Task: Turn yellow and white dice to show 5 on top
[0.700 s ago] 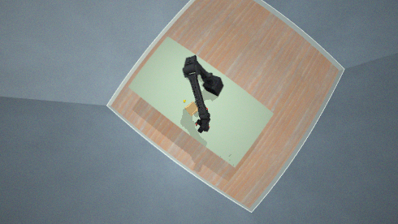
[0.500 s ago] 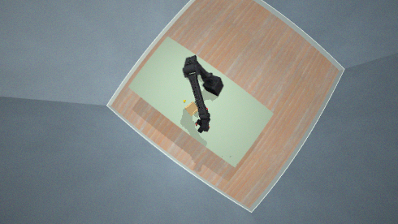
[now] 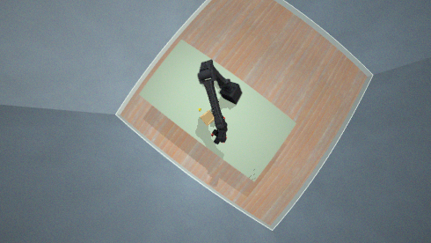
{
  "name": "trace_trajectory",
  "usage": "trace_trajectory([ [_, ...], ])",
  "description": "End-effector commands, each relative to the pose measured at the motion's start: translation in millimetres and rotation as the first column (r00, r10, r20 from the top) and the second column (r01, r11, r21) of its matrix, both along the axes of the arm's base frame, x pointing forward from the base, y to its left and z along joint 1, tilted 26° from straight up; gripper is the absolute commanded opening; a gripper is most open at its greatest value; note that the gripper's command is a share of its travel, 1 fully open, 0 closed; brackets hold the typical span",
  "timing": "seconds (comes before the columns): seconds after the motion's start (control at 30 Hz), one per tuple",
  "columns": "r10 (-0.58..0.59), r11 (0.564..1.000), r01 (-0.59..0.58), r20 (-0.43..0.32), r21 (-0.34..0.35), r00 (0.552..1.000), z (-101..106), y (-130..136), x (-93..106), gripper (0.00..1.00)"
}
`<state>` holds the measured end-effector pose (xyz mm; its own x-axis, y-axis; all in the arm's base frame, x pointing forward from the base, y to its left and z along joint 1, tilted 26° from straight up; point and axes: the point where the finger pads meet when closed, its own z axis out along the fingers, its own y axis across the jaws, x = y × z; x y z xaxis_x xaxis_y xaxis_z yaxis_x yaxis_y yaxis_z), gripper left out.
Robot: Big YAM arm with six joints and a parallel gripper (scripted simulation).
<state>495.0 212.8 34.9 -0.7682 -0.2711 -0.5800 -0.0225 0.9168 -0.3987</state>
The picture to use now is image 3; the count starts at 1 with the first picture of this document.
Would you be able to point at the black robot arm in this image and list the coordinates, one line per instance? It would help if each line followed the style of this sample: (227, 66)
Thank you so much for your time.
(214, 74)

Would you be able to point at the tan mat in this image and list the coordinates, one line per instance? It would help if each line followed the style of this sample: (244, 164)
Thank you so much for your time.
(207, 117)

